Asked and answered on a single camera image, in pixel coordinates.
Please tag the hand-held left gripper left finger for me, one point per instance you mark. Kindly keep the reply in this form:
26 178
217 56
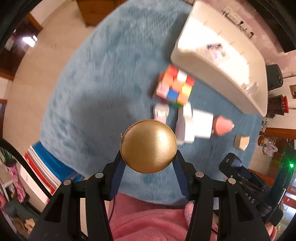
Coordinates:
118 171

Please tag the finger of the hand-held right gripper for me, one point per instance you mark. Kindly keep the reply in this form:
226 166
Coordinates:
238 165

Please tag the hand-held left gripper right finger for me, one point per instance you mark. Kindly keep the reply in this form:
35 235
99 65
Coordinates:
181 176

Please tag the black wall charger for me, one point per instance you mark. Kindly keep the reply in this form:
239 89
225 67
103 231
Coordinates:
227 162

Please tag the colourful puzzle cube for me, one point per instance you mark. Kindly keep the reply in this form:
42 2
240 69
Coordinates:
175 88

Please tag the white plastic storage bin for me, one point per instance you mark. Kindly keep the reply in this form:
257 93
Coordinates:
208 46

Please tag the person's right hand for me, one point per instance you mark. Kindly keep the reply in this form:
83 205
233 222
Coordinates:
271 233

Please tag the small wooden block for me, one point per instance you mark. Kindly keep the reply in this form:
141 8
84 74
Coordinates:
241 142

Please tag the white plastic gadget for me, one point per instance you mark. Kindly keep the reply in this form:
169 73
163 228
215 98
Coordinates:
182 129

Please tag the pink fleece robe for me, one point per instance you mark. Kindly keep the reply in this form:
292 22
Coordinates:
150 222

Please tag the blue red striped box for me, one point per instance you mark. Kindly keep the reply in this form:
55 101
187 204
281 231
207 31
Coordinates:
50 166

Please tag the red lid jar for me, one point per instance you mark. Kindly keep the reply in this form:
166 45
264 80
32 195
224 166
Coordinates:
285 104

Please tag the blue plush blanket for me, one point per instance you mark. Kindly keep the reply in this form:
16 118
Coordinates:
92 92

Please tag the dark green heater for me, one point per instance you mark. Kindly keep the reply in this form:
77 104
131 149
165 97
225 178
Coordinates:
274 77

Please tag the floral pink cloth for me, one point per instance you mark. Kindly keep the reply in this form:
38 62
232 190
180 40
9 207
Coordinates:
16 183

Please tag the black television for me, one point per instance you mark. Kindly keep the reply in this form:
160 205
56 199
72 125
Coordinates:
282 27

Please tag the wooden side cabinet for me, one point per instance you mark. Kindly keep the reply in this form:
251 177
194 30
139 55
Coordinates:
97 14

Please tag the white wall charger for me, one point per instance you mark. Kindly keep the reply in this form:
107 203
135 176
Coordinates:
201 124

